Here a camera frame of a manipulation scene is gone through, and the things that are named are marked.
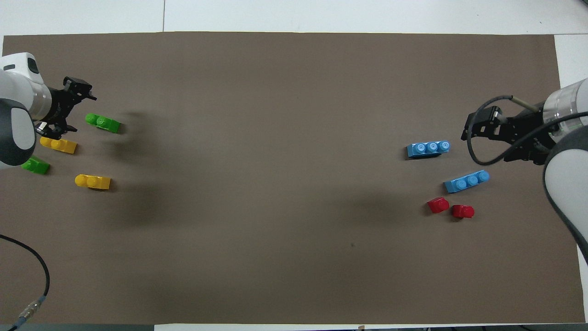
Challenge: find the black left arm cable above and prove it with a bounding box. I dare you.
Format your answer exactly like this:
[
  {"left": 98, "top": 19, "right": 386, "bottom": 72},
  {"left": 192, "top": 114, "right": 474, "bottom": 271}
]
[{"left": 0, "top": 234, "right": 50, "bottom": 330}]

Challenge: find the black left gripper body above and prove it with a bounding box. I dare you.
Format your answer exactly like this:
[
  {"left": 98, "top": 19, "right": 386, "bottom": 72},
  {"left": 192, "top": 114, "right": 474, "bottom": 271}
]
[{"left": 44, "top": 86, "right": 77, "bottom": 134}]

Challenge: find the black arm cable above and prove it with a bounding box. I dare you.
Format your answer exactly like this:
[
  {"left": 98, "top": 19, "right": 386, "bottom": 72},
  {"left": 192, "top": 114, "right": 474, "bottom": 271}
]
[
  {"left": 0, "top": 234, "right": 50, "bottom": 330},
  {"left": 466, "top": 95, "right": 588, "bottom": 166}
]

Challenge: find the brown paper table mat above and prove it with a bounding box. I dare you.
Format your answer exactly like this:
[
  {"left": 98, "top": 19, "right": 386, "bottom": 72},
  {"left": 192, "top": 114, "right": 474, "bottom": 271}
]
[{"left": 0, "top": 31, "right": 586, "bottom": 325}]

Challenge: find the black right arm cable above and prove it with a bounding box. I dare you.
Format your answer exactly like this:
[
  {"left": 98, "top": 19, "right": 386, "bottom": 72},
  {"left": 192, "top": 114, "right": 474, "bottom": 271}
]
[{"left": 466, "top": 95, "right": 588, "bottom": 166}]

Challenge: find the green two-stud toy block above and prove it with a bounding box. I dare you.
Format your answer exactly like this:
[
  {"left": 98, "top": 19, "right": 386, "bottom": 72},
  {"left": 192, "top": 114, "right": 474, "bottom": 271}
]
[
  {"left": 22, "top": 155, "right": 50, "bottom": 175},
  {"left": 85, "top": 113, "right": 121, "bottom": 134}
]

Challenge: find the blue three-stud toy block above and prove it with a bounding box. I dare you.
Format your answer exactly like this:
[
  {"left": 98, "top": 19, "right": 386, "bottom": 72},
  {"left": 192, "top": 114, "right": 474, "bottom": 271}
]
[
  {"left": 407, "top": 140, "right": 451, "bottom": 160},
  {"left": 444, "top": 170, "right": 490, "bottom": 194}
]

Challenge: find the yellow two-stud toy block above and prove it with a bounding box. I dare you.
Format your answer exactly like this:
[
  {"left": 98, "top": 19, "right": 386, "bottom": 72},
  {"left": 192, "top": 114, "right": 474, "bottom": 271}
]
[
  {"left": 40, "top": 136, "right": 78, "bottom": 154},
  {"left": 75, "top": 174, "right": 111, "bottom": 190}
]

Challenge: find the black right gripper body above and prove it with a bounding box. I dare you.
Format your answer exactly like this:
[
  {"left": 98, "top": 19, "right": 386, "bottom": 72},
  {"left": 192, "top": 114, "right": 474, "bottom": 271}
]
[{"left": 498, "top": 109, "right": 559, "bottom": 165}]

